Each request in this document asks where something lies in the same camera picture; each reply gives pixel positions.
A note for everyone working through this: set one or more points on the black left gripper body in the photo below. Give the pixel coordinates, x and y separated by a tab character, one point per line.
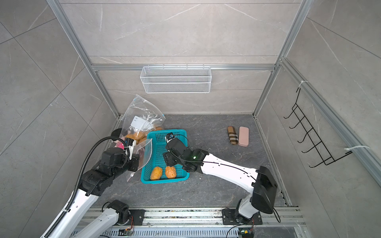
132	165

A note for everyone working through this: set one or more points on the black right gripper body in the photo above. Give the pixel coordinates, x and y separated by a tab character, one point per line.
170	158

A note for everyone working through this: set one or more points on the pink dotted clear bag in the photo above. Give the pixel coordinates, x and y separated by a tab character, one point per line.
144	151

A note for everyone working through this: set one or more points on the wrinkled brown potato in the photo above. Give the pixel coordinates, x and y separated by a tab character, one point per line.
170	172

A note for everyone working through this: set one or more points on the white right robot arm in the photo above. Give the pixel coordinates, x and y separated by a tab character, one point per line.
258	183

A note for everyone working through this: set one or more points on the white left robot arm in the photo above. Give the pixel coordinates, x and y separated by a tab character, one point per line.
89	187

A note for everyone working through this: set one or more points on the smooth brown potato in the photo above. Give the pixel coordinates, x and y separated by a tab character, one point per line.
136	136

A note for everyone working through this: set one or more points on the brown cylindrical bottle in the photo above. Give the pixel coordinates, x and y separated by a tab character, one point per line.
233	137

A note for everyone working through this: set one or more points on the pink rectangular box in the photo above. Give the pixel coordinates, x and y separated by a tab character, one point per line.
243	139

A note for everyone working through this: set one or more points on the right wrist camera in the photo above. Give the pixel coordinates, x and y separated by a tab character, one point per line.
174	145

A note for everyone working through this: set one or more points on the white wire mesh shelf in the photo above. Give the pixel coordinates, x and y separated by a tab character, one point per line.
176	79

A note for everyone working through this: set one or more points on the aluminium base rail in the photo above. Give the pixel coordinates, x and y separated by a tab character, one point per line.
212	222

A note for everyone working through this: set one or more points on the black wire hook rack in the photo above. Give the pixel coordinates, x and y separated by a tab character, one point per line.
325	156

